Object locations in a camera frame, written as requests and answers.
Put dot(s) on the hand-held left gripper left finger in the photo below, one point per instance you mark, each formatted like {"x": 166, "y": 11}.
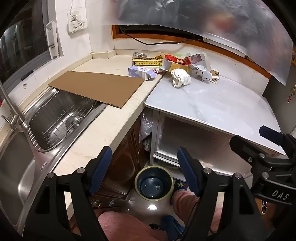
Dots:
{"x": 101, "y": 166}

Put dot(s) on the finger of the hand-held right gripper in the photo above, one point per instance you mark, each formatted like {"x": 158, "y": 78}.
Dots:
{"x": 272, "y": 134}
{"x": 242, "y": 144}

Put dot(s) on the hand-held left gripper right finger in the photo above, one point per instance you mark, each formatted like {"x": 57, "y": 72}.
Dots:
{"x": 187, "y": 171}

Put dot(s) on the blue trash bin beige rim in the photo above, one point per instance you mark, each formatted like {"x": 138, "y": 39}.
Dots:
{"x": 152, "y": 185}

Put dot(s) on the foil ball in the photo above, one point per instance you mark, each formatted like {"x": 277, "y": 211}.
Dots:
{"x": 140, "y": 55}

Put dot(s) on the gold snack wrapper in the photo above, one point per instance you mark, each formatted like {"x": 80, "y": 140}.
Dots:
{"x": 159, "y": 57}

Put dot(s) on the brown wooden cabinet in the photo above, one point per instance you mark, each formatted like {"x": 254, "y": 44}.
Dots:
{"x": 124, "y": 162}

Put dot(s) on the white cabinet frosted door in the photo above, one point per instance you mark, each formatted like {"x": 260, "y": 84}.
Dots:
{"x": 196, "y": 143}

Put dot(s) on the person's right leg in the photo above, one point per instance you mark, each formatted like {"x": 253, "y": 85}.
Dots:
{"x": 185, "y": 204}

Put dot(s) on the person's leg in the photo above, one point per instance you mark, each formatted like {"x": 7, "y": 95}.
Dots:
{"x": 185, "y": 204}
{"x": 129, "y": 224}

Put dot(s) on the small hanging ornament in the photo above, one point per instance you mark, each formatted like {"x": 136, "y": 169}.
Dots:
{"x": 289, "y": 99}

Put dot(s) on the blue slipper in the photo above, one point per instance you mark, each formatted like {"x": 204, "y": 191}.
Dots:
{"x": 173, "y": 227}

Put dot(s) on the hanging clear plastic bag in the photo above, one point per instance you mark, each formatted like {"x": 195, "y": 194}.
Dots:
{"x": 145, "y": 127}

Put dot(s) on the person's left leg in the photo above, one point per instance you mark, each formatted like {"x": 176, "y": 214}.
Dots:
{"x": 129, "y": 224}

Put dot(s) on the brown cardboard sheet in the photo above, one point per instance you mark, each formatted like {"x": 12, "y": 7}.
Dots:
{"x": 97, "y": 88}

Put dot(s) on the crumpled printed paper packaging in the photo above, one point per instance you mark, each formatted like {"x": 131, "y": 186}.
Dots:
{"x": 203, "y": 74}

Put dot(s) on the stainless steel sink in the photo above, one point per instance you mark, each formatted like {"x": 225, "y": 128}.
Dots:
{"x": 20, "y": 185}

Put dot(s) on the crumpled white plastic bag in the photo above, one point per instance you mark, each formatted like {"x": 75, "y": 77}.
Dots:
{"x": 181, "y": 77}

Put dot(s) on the white red printed carton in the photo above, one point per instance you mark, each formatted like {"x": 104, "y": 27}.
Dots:
{"x": 196, "y": 59}

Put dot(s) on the stainless steel faucet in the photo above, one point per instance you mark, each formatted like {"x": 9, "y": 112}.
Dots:
{"x": 14, "y": 118}

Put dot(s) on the purple white carton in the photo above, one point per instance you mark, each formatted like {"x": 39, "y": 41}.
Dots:
{"x": 138, "y": 71}

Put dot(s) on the white yellow open carton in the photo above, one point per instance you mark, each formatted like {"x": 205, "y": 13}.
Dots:
{"x": 168, "y": 66}

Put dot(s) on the red snack bag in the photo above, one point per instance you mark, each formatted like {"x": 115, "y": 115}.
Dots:
{"x": 175, "y": 59}

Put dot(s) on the yellow red flat box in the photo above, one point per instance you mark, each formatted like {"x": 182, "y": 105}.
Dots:
{"x": 146, "y": 62}

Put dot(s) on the dark glass window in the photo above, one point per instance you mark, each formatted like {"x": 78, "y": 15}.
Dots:
{"x": 25, "y": 41}

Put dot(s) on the wooden window frame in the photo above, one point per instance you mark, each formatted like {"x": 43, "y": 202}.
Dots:
{"x": 259, "y": 69}

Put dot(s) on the white wall-hung packet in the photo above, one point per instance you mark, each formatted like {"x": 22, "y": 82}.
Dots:
{"x": 54, "y": 41}

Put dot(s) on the white wall socket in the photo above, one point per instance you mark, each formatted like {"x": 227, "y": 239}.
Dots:
{"x": 76, "y": 24}

